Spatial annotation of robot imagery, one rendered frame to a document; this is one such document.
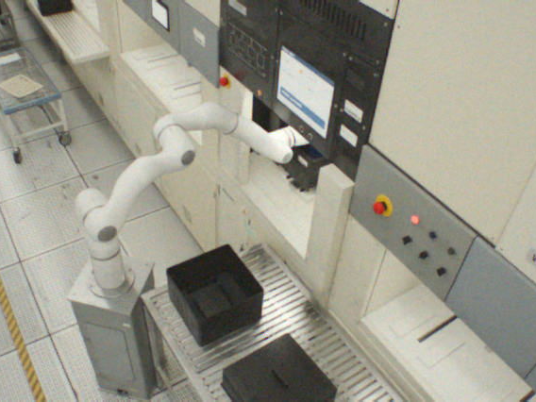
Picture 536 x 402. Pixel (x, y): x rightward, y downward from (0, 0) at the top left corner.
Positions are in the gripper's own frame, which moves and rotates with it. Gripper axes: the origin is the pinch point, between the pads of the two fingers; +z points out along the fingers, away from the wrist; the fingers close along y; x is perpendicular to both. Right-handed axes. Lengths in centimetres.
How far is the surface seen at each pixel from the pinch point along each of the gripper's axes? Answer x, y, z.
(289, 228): -32.0, 19.6, -25.8
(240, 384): -33, 70, -81
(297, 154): -10.6, 0.6, -10.2
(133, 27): -18, -167, -18
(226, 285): -42, 26, -60
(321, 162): -10.1, 10.8, -5.2
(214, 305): -42, 32, -69
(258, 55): 38.9, -5.0, -30.2
